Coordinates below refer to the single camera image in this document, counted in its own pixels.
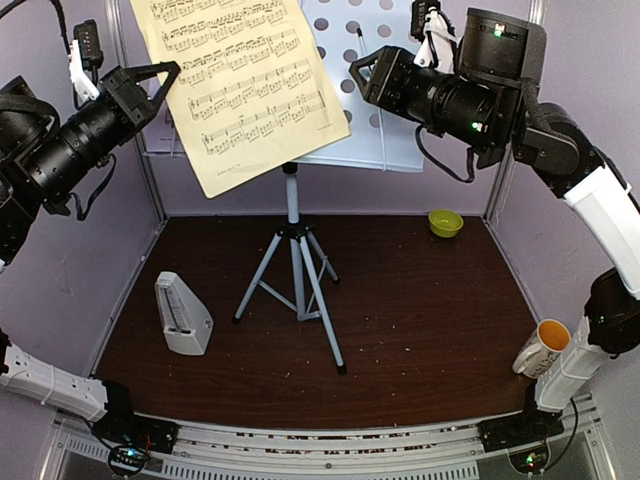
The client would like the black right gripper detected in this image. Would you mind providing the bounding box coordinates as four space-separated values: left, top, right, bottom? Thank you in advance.
348 41 508 152

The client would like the white folding music stand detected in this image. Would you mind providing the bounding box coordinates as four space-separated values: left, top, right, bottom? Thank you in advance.
142 0 426 376

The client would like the yellow sheet music page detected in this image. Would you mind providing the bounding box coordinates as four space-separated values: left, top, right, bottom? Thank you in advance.
131 1 351 198

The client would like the white metronome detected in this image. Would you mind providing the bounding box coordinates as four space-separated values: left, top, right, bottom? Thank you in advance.
155 271 214 356

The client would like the purple sheet music page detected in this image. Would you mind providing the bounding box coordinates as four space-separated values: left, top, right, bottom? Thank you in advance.
142 103 185 156

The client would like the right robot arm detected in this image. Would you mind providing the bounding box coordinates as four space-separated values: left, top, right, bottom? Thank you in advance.
349 1 639 442

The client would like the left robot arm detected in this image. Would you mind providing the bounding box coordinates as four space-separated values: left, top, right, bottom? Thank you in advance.
1 2 181 444

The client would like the green bowl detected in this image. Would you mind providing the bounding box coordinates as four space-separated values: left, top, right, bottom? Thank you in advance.
428 209 464 238

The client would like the white mug orange inside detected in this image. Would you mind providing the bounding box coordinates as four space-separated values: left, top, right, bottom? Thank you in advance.
512 319 571 379

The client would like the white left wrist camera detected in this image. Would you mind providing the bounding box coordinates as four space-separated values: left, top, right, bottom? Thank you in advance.
69 19 104 101

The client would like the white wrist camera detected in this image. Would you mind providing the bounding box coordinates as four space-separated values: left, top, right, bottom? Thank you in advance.
410 0 458 73
69 19 104 101

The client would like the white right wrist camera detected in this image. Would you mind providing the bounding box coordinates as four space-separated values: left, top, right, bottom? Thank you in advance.
410 0 458 73

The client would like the aluminium front rail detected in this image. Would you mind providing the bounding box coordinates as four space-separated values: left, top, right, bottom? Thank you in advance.
49 394 606 480

